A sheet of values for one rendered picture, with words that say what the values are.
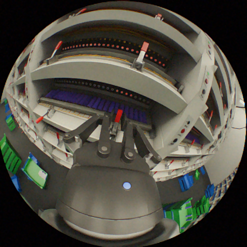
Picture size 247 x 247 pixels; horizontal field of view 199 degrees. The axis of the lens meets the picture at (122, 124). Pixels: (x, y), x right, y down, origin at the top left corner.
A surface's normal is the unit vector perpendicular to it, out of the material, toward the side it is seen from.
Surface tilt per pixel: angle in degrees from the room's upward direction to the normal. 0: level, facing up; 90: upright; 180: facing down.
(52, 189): 0
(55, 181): 0
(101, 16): 111
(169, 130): 90
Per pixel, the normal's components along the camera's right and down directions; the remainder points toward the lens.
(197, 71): -0.95, -0.28
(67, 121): 0.28, -0.54
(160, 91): -0.15, 0.80
